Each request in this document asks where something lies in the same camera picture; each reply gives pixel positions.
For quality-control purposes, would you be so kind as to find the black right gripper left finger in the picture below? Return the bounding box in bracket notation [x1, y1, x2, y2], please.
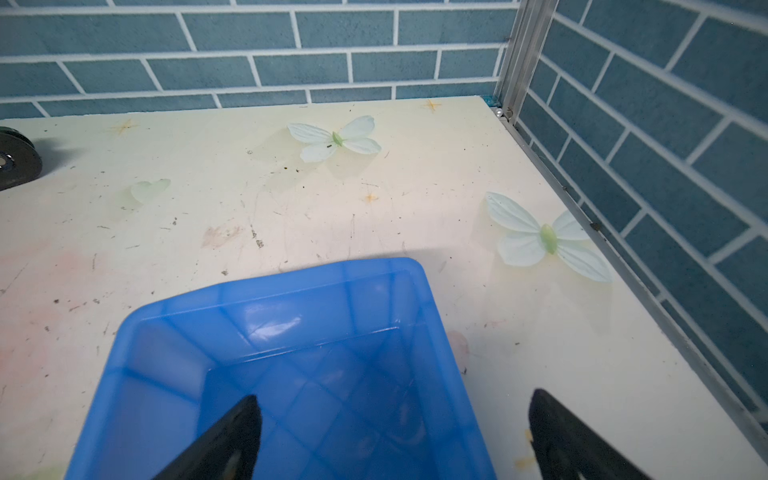
[154, 395, 263, 480]

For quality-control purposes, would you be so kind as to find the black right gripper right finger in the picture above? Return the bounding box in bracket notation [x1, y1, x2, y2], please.
[528, 388, 649, 480]

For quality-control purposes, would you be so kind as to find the blue plastic bin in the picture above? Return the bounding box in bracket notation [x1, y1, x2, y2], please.
[67, 258, 495, 479]

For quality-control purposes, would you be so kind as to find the black round disc object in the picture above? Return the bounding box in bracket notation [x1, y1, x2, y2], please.
[0, 126, 43, 190]

